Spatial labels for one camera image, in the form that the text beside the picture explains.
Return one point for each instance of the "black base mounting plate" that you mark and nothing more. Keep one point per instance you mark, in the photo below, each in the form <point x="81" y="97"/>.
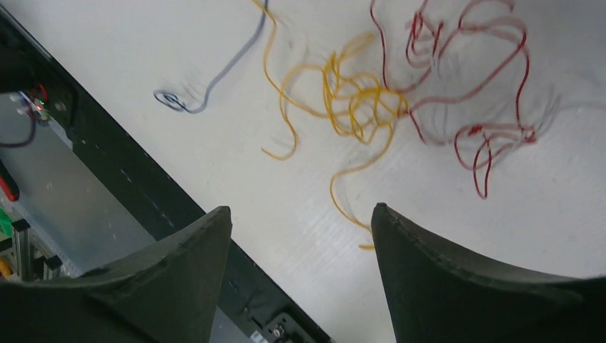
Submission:
<point x="248" y="297"/>

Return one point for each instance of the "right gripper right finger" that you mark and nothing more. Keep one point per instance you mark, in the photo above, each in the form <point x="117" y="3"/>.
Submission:
<point x="440" y="291"/>

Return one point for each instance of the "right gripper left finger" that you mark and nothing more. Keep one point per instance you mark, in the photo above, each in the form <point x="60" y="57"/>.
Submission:
<point x="166" y="292"/>

